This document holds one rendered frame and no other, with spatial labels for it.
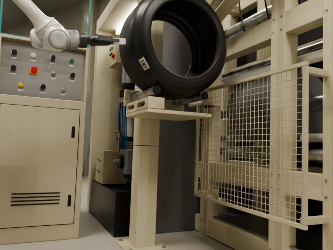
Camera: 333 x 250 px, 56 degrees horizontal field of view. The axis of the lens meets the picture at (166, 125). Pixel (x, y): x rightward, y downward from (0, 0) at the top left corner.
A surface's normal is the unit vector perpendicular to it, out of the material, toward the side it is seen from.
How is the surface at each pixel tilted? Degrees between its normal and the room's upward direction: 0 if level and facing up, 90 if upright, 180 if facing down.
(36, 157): 90
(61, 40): 112
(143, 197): 90
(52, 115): 90
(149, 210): 90
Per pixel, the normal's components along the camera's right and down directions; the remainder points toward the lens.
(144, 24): 0.25, -0.08
